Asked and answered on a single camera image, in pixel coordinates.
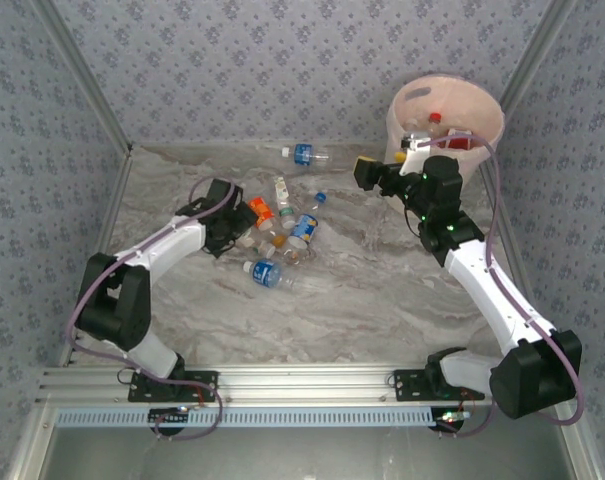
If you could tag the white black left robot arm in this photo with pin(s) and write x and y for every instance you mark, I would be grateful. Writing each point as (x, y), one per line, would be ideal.
(157, 245)

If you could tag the pink lined waste bin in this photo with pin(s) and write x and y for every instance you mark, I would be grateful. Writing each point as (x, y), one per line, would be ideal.
(457, 97)

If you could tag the grey metal sheet panel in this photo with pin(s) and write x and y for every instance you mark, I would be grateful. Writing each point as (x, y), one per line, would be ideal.
(307, 455)

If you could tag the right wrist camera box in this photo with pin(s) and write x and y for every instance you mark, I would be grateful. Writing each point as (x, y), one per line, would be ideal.
(416, 155)

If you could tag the blue yellow label bottle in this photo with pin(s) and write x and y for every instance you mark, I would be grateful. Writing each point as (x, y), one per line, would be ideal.
(303, 229)

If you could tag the small black circuit board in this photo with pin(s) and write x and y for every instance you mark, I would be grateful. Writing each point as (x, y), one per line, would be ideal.
(169, 417)
(452, 419)

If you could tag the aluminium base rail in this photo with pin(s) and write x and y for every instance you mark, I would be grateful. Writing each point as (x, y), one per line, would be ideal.
(307, 382)

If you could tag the aluminium table side rail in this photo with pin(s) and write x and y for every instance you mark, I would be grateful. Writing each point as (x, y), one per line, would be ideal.
(507, 230)
(109, 215)

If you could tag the clear bottle with orange cap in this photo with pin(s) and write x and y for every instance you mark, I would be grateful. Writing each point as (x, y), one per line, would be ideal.
(279, 241)

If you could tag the blue label clear plastic bottle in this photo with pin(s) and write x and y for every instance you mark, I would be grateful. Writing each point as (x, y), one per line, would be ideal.
(304, 154)
(266, 274)

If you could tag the clear bottle with blue cap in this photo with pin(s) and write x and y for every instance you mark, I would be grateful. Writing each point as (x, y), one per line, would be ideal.
(321, 197)

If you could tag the white label green cap bottle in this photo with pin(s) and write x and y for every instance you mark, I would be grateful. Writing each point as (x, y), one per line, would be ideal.
(282, 192)

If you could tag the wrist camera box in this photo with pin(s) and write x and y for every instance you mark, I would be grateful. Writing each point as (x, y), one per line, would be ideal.
(219, 192)
(416, 155)

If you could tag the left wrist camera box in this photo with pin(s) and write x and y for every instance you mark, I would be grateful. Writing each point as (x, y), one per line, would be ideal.
(219, 192)

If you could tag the aluminium frame post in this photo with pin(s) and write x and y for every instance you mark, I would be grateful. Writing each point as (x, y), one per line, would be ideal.
(536, 50)
(84, 75)

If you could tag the orange label plastic bottle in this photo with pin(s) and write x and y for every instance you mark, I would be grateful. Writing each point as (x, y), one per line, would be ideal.
(262, 210)

